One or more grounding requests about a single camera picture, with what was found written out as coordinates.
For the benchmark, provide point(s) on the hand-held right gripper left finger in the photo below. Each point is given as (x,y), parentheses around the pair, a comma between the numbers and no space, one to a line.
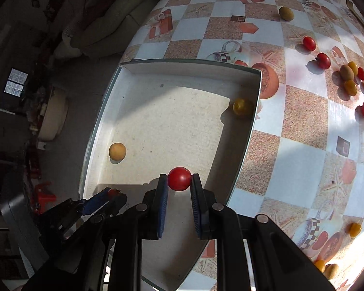
(163,209)

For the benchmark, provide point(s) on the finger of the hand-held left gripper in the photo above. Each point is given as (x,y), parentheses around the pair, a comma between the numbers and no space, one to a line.
(116,203)
(94,203)

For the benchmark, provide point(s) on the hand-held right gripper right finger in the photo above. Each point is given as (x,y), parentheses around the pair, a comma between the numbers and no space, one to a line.
(196,210)

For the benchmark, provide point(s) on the small red cherry tomato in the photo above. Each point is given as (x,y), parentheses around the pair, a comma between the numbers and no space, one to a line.
(112,192)

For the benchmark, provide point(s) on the white shallow box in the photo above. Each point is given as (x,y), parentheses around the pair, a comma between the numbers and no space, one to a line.
(170,121)

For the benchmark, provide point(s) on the red plastic stool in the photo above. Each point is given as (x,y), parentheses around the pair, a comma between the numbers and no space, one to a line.
(44,197)

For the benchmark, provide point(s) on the dark grey furniture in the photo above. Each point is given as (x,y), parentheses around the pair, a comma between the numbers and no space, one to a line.
(18,227)

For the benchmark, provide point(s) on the orange round fruit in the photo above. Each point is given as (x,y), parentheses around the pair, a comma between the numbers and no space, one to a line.
(117,151)

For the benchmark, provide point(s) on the round beige cushion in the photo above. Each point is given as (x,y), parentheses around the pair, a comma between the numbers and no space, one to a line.
(53,115)

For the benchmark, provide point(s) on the checked printed tablecloth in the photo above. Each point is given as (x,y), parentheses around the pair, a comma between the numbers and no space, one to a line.
(297,163)

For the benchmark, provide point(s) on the window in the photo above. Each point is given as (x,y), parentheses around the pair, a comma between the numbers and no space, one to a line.
(15,81)

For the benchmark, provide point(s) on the tan round fruit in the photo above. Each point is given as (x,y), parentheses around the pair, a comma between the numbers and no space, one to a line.
(331,271)

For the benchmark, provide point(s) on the beige sofa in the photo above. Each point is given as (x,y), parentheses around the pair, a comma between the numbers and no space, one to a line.
(109,21)

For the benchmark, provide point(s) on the olive brown oval fruit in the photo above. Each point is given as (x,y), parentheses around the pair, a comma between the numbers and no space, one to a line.
(346,72)

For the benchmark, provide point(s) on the green-yellow round fruit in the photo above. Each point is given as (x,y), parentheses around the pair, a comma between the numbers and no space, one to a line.
(285,13)

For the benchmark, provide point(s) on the red wall picture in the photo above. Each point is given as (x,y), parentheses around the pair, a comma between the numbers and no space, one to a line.
(54,6)

